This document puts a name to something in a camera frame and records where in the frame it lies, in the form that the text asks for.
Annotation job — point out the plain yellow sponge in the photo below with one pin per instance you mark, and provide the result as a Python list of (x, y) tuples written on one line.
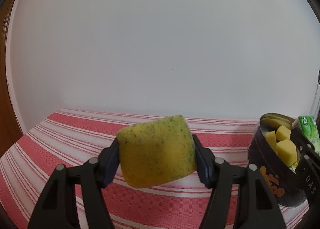
[(283, 132), (287, 152)]

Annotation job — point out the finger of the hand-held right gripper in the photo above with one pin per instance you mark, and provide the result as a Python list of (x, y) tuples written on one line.
[(303, 148)]

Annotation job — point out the red white striped cloth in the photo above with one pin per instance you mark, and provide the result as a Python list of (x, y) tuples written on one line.
[(62, 143)]

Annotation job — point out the green-speckled yellow sponge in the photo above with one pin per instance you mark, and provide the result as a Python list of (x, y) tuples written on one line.
[(155, 151)]

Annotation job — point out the black round metal tin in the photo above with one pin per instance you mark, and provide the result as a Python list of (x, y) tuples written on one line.
[(280, 176)]

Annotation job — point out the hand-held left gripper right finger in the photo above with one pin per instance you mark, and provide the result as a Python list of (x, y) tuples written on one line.
[(203, 169)]

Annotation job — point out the green leaf-print tissue pack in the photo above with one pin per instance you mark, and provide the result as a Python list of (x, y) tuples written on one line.
[(310, 128)]

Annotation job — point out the brown wooden furniture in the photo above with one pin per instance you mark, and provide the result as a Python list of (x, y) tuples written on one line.
[(6, 81)]

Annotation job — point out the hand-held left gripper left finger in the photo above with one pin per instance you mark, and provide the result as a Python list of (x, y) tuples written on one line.
[(110, 169)]

